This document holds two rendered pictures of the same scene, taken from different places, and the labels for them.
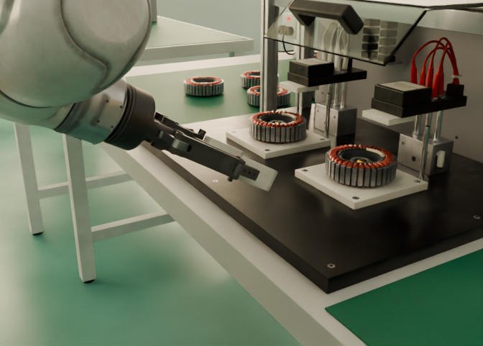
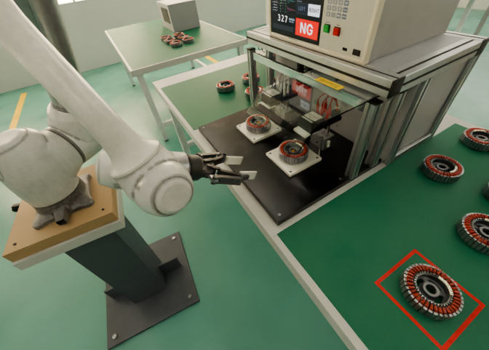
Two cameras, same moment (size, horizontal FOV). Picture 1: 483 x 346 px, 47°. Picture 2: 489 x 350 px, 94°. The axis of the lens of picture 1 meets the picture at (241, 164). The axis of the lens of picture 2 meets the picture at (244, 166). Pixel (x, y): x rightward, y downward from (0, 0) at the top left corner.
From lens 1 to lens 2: 0.31 m
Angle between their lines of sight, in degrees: 23
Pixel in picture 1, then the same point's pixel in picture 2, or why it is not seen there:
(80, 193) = (180, 129)
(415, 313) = (310, 235)
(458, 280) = (328, 215)
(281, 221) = (260, 187)
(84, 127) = not seen: hidden behind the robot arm
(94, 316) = not seen: hidden behind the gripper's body
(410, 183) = (313, 158)
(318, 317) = (274, 239)
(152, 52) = (200, 54)
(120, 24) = (180, 201)
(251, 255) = (249, 204)
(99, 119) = not seen: hidden behind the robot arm
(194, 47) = (219, 48)
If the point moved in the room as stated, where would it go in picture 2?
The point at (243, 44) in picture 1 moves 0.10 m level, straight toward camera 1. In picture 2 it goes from (242, 42) to (242, 45)
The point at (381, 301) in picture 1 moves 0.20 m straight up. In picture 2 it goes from (297, 228) to (303, 185)
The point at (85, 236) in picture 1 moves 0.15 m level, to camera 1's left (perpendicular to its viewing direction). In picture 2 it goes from (185, 145) to (168, 147)
